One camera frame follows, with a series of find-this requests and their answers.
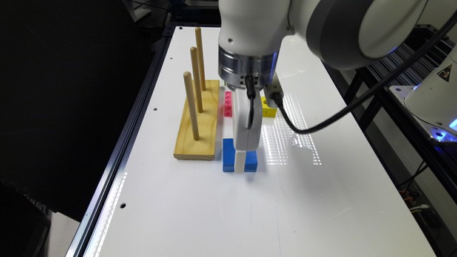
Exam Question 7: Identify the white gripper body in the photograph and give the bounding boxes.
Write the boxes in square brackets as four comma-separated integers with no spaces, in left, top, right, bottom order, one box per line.
[232,88,262,151]

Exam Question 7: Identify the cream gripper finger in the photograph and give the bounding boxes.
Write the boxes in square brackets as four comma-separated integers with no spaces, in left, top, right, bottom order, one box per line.
[233,150,247,173]

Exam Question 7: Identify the blue square block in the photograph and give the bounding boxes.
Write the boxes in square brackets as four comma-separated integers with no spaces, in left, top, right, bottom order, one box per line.
[223,138,258,172]

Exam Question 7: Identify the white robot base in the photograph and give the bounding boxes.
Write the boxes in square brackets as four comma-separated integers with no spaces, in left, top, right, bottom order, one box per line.
[390,49,456,143]

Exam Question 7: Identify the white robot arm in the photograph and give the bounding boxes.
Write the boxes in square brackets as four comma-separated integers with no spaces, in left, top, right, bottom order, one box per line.
[219,0,427,173]

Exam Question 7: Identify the yellow block with hole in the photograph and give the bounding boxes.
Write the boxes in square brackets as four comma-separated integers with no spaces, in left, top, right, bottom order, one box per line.
[261,96,277,118]

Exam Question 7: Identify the pink studded brick cube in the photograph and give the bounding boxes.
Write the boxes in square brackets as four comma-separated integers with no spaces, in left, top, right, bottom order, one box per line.
[224,91,232,117]

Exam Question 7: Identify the wooden peg base board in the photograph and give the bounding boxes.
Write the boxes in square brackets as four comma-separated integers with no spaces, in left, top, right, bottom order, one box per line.
[174,80,220,161]

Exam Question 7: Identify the near wooden peg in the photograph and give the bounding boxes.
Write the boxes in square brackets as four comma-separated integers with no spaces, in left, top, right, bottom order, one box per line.
[183,71,199,141]

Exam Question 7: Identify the wooden peg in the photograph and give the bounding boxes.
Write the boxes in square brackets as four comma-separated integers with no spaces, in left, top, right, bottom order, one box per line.
[190,46,203,113]
[195,26,206,91]
[183,71,199,141]

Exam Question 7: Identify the middle wooden peg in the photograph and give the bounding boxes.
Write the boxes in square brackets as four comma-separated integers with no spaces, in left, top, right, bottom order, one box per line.
[190,46,203,113]

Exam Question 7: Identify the far wooden peg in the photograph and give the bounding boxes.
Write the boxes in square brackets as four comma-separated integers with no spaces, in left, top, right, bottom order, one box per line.
[195,26,206,91]

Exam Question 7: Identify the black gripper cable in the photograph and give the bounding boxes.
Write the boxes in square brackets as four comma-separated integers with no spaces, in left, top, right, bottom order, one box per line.
[244,10,457,136]

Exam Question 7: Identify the black aluminium frame rack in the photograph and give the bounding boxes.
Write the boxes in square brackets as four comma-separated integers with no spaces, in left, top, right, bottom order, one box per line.
[327,24,456,198]

